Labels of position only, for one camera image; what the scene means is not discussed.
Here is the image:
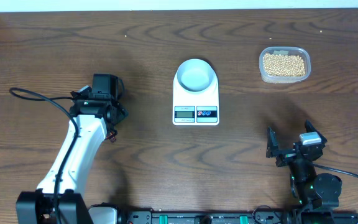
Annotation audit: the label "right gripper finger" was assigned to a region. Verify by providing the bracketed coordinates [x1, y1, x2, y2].
[266, 126, 279, 157]
[305, 119, 318, 133]

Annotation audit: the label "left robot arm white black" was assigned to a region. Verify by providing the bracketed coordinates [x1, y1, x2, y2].
[16, 74, 128, 223]

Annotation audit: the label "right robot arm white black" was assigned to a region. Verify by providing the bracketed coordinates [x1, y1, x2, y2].
[266, 121, 342, 223]

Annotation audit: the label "white digital kitchen scale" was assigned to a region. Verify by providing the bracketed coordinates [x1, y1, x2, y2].
[172, 74, 220, 126]

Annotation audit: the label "grey round bowl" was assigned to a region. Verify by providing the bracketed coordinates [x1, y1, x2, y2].
[176, 58, 217, 92]

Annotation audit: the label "clear plastic soybean container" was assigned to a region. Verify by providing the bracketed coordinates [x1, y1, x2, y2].
[259, 47, 311, 84]

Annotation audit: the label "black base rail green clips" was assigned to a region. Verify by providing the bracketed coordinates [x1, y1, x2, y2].
[88, 203, 358, 224]

